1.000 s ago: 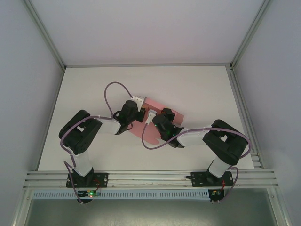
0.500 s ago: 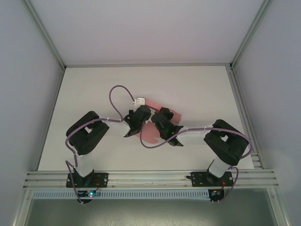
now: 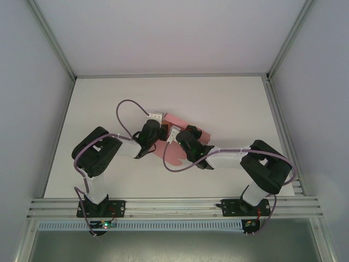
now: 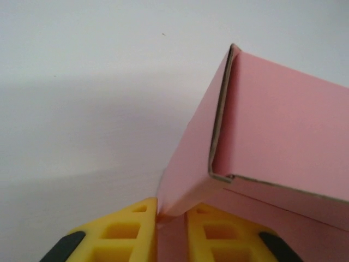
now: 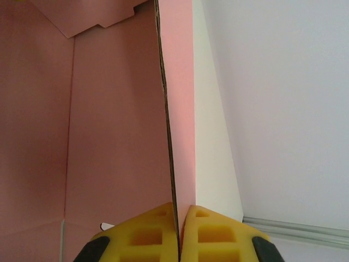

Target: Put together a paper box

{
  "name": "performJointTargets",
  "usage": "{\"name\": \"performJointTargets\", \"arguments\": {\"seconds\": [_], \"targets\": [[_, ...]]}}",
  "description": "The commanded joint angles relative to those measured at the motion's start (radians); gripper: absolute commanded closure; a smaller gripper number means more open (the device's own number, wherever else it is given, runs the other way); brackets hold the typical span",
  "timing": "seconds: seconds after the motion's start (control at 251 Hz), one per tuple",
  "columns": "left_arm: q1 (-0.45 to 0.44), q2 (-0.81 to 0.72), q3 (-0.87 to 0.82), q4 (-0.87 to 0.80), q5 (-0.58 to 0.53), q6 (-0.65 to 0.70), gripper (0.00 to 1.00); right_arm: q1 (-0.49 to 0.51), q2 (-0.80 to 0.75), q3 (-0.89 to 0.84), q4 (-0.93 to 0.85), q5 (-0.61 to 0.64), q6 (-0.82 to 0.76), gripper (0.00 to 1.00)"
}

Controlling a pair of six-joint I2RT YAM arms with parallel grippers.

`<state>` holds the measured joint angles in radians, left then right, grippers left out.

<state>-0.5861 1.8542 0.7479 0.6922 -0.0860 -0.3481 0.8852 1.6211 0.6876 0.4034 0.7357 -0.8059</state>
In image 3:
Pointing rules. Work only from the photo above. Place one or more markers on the pink paper box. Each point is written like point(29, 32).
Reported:
point(174, 154)

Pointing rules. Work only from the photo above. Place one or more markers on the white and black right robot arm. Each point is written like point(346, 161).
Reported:
point(264, 166)

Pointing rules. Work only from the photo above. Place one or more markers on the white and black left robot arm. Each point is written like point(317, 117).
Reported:
point(95, 152)

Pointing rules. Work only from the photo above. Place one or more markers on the right green circuit board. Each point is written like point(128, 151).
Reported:
point(249, 225)

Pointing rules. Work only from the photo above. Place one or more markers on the left circuit board with lights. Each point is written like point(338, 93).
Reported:
point(105, 225)

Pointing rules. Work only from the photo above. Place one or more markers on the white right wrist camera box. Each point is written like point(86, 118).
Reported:
point(173, 134)

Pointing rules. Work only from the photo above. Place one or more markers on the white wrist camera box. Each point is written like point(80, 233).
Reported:
point(156, 115)
point(173, 134)

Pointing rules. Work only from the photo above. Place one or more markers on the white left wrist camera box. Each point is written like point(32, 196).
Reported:
point(156, 115)

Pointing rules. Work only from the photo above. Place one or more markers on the aluminium frame crossbar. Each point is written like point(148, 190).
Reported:
point(171, 75)

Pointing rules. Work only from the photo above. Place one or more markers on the aluminium mounting rail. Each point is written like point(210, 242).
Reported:
point(174, 208)

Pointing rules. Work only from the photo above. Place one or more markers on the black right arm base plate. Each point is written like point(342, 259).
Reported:
point(229, 207)

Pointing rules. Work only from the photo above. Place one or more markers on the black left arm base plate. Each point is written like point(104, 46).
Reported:
point(117, 208)

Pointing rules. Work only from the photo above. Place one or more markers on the aluminium side rail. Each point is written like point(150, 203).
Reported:
point(280, 128)

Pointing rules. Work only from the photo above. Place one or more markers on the aluminium frame post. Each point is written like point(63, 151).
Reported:
point(290, 38)
point(51, 38)

